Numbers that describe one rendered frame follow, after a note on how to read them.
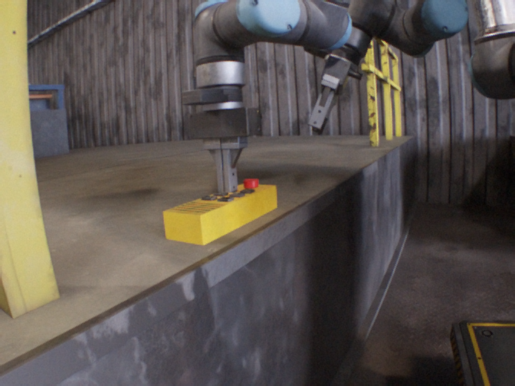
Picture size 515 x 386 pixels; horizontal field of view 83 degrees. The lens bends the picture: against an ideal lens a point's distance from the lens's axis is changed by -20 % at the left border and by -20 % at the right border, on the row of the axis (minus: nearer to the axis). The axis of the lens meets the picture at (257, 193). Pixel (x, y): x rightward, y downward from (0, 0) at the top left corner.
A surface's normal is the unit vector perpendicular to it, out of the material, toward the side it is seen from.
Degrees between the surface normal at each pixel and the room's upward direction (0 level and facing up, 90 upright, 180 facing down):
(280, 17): 90
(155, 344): 90
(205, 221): 90
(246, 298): 90
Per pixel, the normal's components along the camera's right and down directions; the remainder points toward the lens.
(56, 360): 0.87, 0.04
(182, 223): -0.49, 0.19
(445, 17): 0.03, 0.27
